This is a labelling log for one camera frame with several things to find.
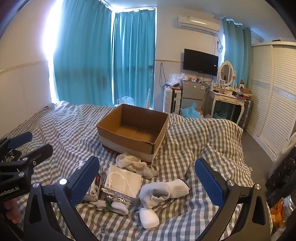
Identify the beige lace cloth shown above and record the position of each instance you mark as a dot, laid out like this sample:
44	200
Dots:
131	163

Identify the white plastic bag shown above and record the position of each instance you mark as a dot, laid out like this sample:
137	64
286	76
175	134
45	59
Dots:
126	101

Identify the clear plastic bags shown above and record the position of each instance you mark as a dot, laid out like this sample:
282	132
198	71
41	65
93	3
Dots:
175	78

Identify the floral print packet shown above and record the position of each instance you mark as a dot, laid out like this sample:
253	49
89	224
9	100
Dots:
94	187

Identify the grey checkered bed sheet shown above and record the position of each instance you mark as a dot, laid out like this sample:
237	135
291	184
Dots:
69	129

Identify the dark suitcase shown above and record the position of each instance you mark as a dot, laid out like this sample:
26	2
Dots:
246	113

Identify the white louvred wardrobe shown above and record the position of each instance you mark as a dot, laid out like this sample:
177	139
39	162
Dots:
272	92

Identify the wide teal curtain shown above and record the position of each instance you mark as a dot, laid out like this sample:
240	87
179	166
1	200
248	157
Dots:
81	53

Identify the teal basket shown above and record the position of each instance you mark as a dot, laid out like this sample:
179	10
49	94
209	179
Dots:
219	114

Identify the small grey fridge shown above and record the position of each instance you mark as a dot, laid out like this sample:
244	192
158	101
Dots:
193	92

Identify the small white sock green trim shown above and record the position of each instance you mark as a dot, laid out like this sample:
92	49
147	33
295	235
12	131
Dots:
119	207

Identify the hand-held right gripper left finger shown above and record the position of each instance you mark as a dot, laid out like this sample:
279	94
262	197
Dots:
85	182

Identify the white oval mirror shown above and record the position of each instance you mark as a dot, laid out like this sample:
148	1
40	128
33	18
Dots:
226	73

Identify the white grey sock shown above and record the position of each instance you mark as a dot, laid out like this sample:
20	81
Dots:
153	192

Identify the black wall television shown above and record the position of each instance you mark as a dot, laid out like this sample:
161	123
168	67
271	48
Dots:
200	62

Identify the blue plastic bag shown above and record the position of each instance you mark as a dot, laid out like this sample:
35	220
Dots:
190	112

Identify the clear packet of white masks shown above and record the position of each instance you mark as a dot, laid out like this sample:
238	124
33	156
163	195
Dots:
121	183

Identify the brown cardboard box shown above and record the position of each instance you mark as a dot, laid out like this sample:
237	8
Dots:
131	129

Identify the white headboard panel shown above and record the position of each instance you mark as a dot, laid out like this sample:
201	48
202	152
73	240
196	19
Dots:
23	92

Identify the person's left hand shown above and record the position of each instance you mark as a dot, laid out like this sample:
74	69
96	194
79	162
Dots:
11	209

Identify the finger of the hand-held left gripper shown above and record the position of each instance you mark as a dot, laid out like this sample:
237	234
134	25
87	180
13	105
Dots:
39	150
21	138

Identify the orange plastic bag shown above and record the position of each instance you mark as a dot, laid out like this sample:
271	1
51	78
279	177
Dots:
281	212

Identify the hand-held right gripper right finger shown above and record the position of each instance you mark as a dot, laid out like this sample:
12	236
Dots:
209	183

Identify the white suitcase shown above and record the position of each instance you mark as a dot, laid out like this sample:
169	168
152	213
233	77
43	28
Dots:
172	100

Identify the narrow teal curtain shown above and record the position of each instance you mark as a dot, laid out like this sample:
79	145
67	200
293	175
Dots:
235	53

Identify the white dressing table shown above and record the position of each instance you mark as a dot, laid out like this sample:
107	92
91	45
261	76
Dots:
225	98

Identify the dark printed bag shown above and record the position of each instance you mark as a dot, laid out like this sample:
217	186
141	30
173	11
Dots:
283	173

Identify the white air conditioner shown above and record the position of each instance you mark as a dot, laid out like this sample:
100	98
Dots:
198	24

